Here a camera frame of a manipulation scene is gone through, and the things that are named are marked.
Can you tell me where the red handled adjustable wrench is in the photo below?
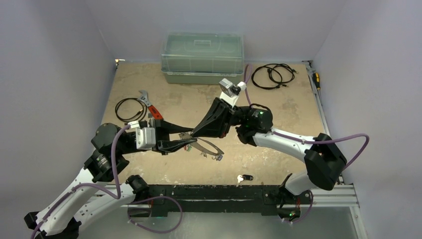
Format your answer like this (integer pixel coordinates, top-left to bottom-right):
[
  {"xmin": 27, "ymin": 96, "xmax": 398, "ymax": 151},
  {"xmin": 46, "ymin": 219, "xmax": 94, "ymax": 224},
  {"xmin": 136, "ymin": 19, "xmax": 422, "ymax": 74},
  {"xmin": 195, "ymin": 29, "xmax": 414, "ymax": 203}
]
[{"xmin": 138, "ymin": 90, "xmax": 163, "ymax": 120}]

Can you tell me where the blue tagged key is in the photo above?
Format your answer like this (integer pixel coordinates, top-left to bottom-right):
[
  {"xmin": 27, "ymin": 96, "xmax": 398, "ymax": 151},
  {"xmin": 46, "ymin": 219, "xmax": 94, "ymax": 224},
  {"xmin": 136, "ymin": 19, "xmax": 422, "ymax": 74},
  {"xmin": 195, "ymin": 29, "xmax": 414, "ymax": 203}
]
[{"xmin": 213, "ymin": 155, "xmax": 223, "ymax": 161}]

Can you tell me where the clear lidded green box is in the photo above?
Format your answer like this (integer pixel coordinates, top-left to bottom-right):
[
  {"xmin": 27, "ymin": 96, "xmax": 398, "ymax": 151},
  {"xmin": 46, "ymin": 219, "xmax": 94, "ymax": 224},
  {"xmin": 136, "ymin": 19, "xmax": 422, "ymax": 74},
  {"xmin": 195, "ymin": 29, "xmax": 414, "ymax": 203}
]
[{"xmin": 161, "ymin": 32, "xmax": 244, "ymax": 85}]

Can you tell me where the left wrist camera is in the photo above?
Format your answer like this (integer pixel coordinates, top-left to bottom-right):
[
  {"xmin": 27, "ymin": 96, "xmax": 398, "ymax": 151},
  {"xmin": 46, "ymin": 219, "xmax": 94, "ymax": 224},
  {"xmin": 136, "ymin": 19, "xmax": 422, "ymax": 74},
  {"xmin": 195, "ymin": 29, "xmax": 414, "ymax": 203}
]
[{"xmin": 128, "ymin": 120, "xmax": 156, "ymax": 150}]

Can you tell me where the black coiled cable left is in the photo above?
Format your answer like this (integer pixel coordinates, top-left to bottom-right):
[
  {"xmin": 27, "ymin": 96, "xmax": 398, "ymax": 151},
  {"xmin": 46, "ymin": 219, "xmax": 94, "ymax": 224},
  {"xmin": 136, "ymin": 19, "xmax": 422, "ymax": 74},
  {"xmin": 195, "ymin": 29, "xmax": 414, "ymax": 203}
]
[{"xmin": 114, "ymin": 97, "xmax": 148, "ymax": 123}]

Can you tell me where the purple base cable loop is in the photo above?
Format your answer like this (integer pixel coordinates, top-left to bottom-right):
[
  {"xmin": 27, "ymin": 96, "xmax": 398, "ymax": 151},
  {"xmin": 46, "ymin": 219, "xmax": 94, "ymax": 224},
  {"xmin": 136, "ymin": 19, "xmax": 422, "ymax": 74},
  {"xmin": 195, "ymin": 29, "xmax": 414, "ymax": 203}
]
[{"xmin": 127, "ymin": 194, "xmax": 184, "ymax": 234}]

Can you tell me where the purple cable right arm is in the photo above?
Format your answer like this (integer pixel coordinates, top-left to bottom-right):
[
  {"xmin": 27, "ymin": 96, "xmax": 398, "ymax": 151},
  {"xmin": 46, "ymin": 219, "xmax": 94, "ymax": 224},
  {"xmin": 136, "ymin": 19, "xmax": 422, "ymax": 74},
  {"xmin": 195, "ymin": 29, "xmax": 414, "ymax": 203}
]
[{"xmin": 243, "ymin": 64, "xmax": 370, "ymax": 172}]

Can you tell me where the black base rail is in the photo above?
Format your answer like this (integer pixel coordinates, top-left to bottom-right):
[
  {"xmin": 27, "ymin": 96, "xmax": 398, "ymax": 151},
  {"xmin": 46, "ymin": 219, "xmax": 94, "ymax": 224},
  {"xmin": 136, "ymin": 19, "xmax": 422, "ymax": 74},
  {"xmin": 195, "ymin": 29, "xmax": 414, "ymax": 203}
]
[{"xmin": 116, "ymin": 184, "xmax": 313, "ymax": 217}]

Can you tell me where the aluminium frame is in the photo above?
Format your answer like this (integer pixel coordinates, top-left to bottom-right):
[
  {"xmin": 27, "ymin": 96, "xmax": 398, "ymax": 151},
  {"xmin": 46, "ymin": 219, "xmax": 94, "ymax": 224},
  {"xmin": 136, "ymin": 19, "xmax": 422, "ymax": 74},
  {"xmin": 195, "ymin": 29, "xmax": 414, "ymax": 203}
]
[{"xmin": 59, "ymin": 184, "xmax": 369, "ymax": 239}]

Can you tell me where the black tagged key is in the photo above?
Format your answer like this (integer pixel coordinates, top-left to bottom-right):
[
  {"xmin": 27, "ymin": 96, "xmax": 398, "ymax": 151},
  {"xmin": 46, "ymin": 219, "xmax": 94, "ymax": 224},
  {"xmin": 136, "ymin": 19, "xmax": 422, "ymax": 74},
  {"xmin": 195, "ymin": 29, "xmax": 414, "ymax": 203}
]
[{"xmin": 236, "ymin": 174, "xmax": 254, "ymax": 187}]

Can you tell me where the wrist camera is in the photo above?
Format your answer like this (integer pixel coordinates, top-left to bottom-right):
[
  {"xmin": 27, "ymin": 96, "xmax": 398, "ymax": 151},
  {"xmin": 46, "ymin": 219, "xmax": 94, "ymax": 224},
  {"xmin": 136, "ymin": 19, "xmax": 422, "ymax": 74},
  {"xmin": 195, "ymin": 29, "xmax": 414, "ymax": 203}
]
[
  {"xmin": 128, "ymin": 120, "xmax": 156, "ymax": 150},
  {"xmin": 219, "ymin": 78, "xmax": 246, "ymax": 107}
]

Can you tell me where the black coiled cable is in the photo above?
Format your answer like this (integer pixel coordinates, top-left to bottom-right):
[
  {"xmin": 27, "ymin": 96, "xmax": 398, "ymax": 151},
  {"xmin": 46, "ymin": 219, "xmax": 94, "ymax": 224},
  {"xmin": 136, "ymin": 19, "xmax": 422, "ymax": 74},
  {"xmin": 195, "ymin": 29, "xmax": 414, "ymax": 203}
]
[
  {"xmin": 251, "ymin": 63, "xmax": 296, "ymax": 90},
  {"xmin": 114, "ymin": 97, "xmax": 148, "ymax": 123}
]

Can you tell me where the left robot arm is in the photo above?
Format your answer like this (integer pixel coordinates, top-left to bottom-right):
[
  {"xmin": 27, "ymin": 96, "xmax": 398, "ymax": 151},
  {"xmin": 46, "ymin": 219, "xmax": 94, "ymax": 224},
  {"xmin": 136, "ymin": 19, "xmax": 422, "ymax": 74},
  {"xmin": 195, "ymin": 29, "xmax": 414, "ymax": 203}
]
[{"xmin": 24, "ymin": 119, "xmax": 197, "ymax": 239}]

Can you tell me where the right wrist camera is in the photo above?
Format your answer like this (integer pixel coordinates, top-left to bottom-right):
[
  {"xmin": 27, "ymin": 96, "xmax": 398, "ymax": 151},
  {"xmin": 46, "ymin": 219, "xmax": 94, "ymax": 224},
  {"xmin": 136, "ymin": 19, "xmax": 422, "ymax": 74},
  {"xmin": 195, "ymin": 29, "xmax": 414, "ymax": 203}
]
[{"xmin": 219, "ymin": 78, "xmax": 246, "ymax": 107}]

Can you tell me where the black coiled cable right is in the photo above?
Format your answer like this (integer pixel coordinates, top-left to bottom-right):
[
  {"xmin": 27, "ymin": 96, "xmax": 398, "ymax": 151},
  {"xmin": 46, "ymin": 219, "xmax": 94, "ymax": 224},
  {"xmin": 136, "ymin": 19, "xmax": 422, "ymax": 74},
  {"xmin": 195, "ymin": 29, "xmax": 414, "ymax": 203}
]
[{"xmin": 251, "ymin": 63, "xmax": 296, "ymax": 90}]

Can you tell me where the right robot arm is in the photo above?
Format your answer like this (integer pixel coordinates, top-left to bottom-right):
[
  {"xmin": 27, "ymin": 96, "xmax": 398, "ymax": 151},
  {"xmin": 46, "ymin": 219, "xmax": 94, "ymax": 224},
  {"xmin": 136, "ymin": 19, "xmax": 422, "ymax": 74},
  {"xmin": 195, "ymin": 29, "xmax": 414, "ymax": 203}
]
[{"xmin": 191, "ymin": 98, "xmax": 346, "ymax": 203}]

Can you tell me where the yellow black screwdriver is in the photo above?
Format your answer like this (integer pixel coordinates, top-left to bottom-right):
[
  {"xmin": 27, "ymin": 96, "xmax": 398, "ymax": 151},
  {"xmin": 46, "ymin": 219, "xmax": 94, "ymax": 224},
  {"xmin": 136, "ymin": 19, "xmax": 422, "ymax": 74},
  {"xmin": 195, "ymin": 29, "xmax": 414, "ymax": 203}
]
[{"xmin": 312, "ymin": 72, "xmax": 320, "ymax": 91}]

